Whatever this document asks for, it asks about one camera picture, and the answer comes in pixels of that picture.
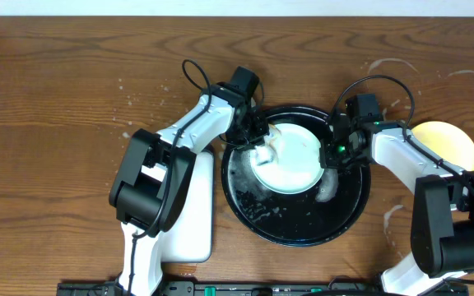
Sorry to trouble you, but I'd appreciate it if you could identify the green yellow foamy sponge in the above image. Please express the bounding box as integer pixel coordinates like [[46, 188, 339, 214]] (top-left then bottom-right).
[[254, 145, 277, 166]]

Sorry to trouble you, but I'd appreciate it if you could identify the mint green plate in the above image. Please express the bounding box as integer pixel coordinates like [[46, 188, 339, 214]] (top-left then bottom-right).
[[249, 123, 324, 194]]

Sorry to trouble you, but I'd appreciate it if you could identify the yellow plate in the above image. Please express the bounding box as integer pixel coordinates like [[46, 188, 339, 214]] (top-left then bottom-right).
[[412, 121, 474, 171]]

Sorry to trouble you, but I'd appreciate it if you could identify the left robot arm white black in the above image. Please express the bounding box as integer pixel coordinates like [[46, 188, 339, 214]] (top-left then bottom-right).
[[109, 79, 266, 295]]

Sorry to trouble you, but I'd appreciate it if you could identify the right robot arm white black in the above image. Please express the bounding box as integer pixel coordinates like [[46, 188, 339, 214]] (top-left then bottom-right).
[[320, 113, 474, 295]]

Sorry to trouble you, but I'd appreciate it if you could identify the round black tray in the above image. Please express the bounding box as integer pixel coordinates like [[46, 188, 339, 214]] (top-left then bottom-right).
[[221, 105, 371, 247]]

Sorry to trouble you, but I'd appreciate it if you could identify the black rectangular tray with foam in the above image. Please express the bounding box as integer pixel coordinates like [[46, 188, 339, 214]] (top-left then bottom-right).
[[160, 146, 215, 263]]

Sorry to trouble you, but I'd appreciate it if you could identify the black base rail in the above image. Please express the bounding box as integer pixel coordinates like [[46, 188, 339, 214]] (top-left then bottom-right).
[[56, 278, 386, 296]]

